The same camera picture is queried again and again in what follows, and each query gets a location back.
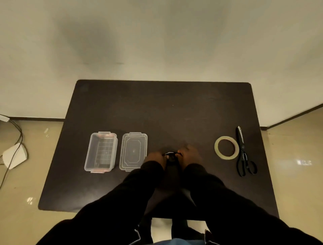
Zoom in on person's right forearm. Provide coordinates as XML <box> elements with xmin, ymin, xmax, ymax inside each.
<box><xmin>182</xmin><ymin>163</ymin><xmax>323</xmax><ymax>245</ymax></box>

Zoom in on clear plastic storage box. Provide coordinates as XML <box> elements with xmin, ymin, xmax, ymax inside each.
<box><xmin>84</xmin><ymin>131</ymin><xmax>118</xmax><ymax>174</ymax></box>

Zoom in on clear plastic box lid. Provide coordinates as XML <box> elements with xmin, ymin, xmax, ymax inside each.
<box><xmin>119</xmin><ymin>132</ymin><xmax>148</xmax><ymax>172</ymax></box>

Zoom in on black cable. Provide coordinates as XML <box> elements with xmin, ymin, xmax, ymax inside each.
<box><xmin>0</xmin><ymin>119</ymin><xmax>24</xmax><ymax>190</ymax></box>

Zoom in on white device on floor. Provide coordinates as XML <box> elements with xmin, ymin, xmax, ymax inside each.
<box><xmin>2</xmin><ymin>143</ymin><xmax>28</xmax><ymax>170</ymax></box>

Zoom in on person's left hand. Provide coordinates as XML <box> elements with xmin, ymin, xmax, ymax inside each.
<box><xmin>143</xmin><ymin>152</ymin><xmax>169</xmax><ymax>170</ymax></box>

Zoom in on roll of clear tape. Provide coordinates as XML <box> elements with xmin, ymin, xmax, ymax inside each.
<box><xmin>214</xmin><ymin>136</ymin><xmax>240</xmax><ymax>160</ymax></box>

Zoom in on person's left forearm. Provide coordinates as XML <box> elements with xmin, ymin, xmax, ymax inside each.
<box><xmin>37</xmin><ymin>161</ymin><xmax>166</xmax><ymax>245</ymax></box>

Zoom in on person's right hand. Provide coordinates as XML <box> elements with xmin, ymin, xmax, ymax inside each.
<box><xmin>177</xmin><ymin>145</ymin><xmax>204</xmax><ymax>170</ymax></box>

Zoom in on black handled scissors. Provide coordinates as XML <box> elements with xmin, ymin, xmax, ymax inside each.
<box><xmin>236</xmin><ymin>126</ymin><xmax>258</xmax><ymax>177</ymax></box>

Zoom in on small black object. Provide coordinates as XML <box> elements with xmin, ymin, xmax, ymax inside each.
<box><xmin>163</xmin><ymin>151</ymin><xmax>183</xmax><ymax>166</ymax></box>

